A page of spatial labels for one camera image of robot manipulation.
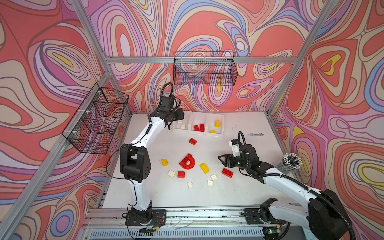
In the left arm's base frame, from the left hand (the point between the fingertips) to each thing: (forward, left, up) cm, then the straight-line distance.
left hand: (182, 113), depth 91 cm
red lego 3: (-30, -27, -21) cm, 45 cm away
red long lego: (+4, -13, -18) cm, 23 cm away
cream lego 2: (-32, -19, -21) cm, 43 cm away
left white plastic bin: (+4, +6, -19) cm, 20 cm away
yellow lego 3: (-23, +11, -20) cm, 33 cm away
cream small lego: (+5, +1, -18) cm, 19 cm away
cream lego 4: (-37, -5, -20) cm, 42 cm away
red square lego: (-31, +1, -20) cm, 37 cm away
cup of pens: (-32, -55, -4) cm, 64 cm away
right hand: (-26, -24, -13) cm, 37 cm away
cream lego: (-30, +7, -21) cm, 37 cm away
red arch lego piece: (-23, -3, -21) cm, 31 cm away
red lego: (-8, -7, -20) cm, 22 cm away
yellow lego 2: (-27, -14, -20) cm, 36 cm away
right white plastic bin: (+7, -20, -20) cm, 29 cm away
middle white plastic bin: (+9, -10, -18) cm, 23 cm away
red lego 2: (+4, -9, -19) cm, 21 cm away
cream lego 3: (-36, -16, -21) cm, 44 cm away
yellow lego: (+6, -25, -17) cm, 30 cm away
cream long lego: (+9, +3, -19) cm, 21 cm away
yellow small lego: (+1, -21, -20) cm, 29 cm away
